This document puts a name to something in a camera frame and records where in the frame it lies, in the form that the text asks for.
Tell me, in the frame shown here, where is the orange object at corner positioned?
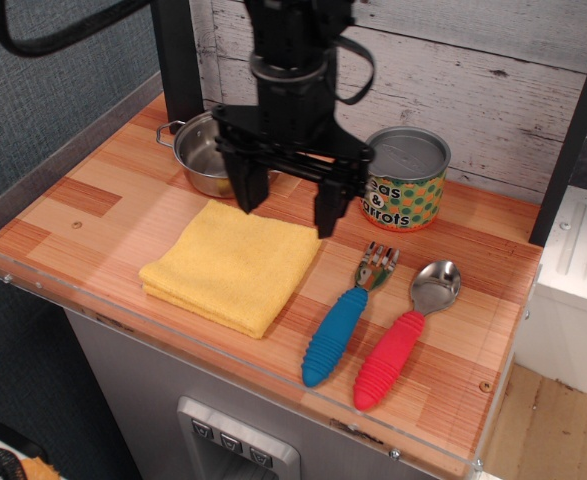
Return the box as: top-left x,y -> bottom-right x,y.
21,457 -> 62,480

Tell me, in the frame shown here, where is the black braided cable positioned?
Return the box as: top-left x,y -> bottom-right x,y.
0,0 -> 147,59

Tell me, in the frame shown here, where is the stainless steel pot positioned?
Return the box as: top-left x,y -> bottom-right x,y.
155,112 -> 282,199

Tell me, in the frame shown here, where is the dark right frame post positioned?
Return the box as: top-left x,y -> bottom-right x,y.
529,77 -> 587,247

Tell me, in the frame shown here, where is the blue handled fork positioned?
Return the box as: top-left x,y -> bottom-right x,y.
301,242 -> 400,387

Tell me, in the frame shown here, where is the yellow towel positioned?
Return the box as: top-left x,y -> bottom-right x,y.
139,200 -> 321,339

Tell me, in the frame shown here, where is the silver dispenser button panel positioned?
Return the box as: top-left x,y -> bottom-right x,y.
177,396 -> 302,479

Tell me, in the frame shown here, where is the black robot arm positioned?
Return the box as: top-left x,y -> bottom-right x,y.
212,1 -> 375,238

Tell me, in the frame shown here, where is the white cabinet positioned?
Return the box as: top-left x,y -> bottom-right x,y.
514,186 -> 587,393

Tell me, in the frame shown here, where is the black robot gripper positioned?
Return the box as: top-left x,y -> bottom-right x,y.
213,62 -> 374,239

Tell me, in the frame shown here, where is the red handled spoon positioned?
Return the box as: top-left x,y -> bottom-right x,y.
353,260 -> 461,411

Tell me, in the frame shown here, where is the grey toy fridge cabinet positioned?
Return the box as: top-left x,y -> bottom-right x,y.
62,304 -> 424,480

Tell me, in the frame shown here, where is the black vertical post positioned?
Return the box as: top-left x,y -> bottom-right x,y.
150,0 -> 204,121

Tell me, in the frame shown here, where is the peas and carrots can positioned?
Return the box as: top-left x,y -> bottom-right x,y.
361,126 -> 451,232

